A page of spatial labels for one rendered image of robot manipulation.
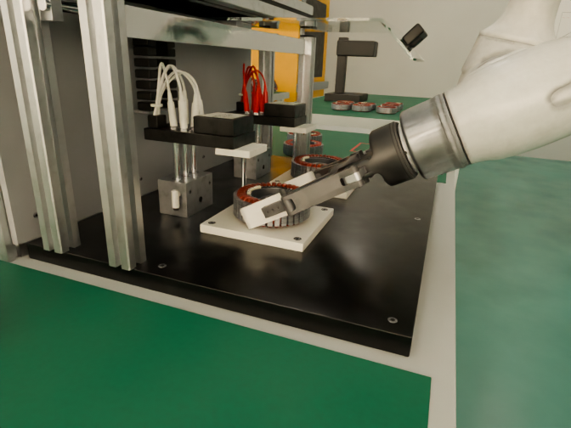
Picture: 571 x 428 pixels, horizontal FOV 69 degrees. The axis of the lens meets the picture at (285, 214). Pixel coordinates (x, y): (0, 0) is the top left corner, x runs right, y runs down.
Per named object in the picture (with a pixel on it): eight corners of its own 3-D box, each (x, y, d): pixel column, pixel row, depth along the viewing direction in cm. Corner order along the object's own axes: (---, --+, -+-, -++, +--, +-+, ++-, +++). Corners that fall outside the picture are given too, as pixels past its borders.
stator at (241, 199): (319, 209, 64) (320, 186, 63) (294, 235, 54) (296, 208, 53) (253, 199, 68) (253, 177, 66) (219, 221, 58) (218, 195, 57)
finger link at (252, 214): (294, 211, 53) (292, 213, 53) (251, 228, 56) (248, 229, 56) (285, 190, 53) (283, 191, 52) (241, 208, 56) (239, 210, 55)
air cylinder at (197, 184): (213, 204, 69) (212, 171, 67) (188, 218, 62) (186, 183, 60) (187, 199, 70) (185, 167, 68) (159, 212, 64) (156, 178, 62)
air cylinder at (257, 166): (270, 171, 90) (271, 146, 88) (256, 180, 83) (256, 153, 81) (249, 169, 92) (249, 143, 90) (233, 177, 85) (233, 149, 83)
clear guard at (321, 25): (423, 62, 85) (428, 30, 83) (413, 59, 64) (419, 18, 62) (277, 57, 96) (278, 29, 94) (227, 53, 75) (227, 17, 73)
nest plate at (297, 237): (333, 215, 66) (334, 208, 65) (302, 252, 52) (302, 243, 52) (247, 201, 70) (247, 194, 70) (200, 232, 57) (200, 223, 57)
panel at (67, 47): (251, 151, 109) (251, 27, 99) (19, 245, 51) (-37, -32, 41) (246, 151, 110) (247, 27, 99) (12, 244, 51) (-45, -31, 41)
